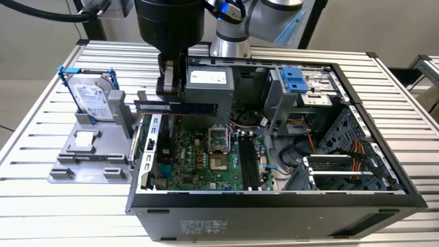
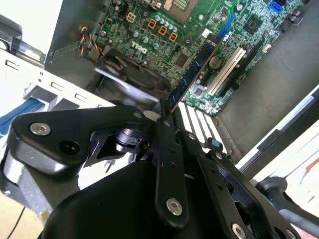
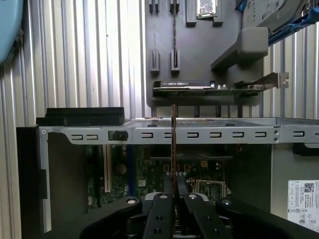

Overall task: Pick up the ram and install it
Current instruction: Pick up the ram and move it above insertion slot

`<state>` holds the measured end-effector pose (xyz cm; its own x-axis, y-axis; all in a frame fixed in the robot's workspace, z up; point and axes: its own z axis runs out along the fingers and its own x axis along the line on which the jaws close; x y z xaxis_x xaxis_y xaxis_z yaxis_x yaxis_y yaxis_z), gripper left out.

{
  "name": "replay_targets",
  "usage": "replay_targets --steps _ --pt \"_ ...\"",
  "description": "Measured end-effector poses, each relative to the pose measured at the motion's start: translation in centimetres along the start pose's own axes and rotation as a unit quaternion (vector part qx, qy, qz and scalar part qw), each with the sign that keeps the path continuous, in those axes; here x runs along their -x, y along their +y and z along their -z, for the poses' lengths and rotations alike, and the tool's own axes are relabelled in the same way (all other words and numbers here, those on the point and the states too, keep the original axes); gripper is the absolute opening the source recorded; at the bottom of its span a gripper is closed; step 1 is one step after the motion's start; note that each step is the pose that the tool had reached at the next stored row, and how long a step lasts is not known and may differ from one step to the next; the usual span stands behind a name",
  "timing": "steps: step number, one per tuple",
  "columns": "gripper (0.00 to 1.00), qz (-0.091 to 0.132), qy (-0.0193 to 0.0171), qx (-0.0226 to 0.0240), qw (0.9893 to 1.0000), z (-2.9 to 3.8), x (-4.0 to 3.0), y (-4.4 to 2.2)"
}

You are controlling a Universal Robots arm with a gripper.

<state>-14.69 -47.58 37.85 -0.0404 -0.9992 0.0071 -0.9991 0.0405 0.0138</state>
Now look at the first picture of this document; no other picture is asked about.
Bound black cable loop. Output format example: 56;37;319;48
278;142;307;173

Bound black RAM slot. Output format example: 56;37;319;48
238;133;251;190
243;133;255;190
247;133;259;190
251;133;263;190

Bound black upright post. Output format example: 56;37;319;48
297;0;330;50
82;18;109;42

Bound yellow red power wires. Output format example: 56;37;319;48
345;140;367;181

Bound thin data cable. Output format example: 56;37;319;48
261;163;293;173

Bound orange data cable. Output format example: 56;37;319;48
306;128;317;155

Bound aluminium side table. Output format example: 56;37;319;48
407;54;439;85

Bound RAM stick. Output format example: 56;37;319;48
133;99;221;116

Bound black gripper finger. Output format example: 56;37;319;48
157;50;189;116

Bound hard disk in blue carrier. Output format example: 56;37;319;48
56;65;121;125

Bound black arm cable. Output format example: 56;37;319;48
0;0;113;24

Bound grey power supply unit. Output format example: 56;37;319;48
170;65;235;129

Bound metal disk bay cage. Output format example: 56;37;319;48
283;104;409;193

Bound black PC case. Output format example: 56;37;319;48
126;53;429;242

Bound black case fan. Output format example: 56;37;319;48
163;115;181;142

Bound metal socket cover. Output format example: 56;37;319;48
207;123;231;154

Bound blue drive latch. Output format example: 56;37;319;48
279;65;307;94

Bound silver CPU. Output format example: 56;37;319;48
74;132;95;148

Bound CPU socket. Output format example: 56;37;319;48
209;153;231;172

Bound grey parts rack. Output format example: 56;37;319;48
46;89;154;185

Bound green motherboard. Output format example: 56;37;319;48
154;128;277;191

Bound black round cooler fan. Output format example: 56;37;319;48
235;109;266;127

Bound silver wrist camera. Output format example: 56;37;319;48
202;0;249;25

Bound green graphics card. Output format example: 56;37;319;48
130;86;154;167

